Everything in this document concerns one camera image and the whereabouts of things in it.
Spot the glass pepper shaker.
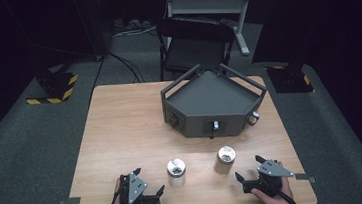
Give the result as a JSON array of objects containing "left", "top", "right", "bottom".
[{"left": 211, "top": 144, "right": 239, "bottom": 176}]

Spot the black floor cable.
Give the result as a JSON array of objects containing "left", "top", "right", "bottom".
[{"left": 108, "top": 48, "right": 146, "bottom": 87}]

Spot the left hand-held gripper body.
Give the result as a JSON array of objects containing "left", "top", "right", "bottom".
[{"left": 117, "top": 170, "right": 162, "bottom": 204}]

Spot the dark grey corner rack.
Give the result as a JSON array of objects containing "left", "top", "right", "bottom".
[{"left": 158, "top": 57, "right": 272, "bottom": 145}]

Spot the black folding chair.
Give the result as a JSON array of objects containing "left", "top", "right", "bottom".
[{"left": 154, "top": 11, "right": 240, "bottom": 82}]

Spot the power strip with cables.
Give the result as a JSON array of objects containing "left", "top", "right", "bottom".
[{"left": 110, "top": 14, "right": 158, "bottom": 39}]

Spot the black yellow striped stand base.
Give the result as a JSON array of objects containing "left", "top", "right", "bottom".
[
  {"left": 22, "top": 66, "right": 82, "bottom": 108},
  {"left": 265, "top": 60, "right": 316, "bottom": 98}
]

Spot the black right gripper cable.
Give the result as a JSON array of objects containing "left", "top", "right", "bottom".
[{"left": 275, "top": 188, "right": 300, "bottom": 204}]

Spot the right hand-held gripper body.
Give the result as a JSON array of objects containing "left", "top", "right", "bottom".
[{"left": 240, "top": 157, "right": 297, "bottom": 201}]

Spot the glass salt shaker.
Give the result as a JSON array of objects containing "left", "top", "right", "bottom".
[{"left": 164, "top": 157, "right": 189, "bottom": 189}]

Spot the grey tape strip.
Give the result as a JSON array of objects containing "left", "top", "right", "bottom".
[
  {"left": 293, "top": 170, "right": 317, "bottom": 185},
  {"left": 57, "top": 196, "right": 82, "bottom": 204}
]

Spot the black curtain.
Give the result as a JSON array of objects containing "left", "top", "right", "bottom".
[{"left": 246, "top": 0, "right": 362, "bottom": 76}]

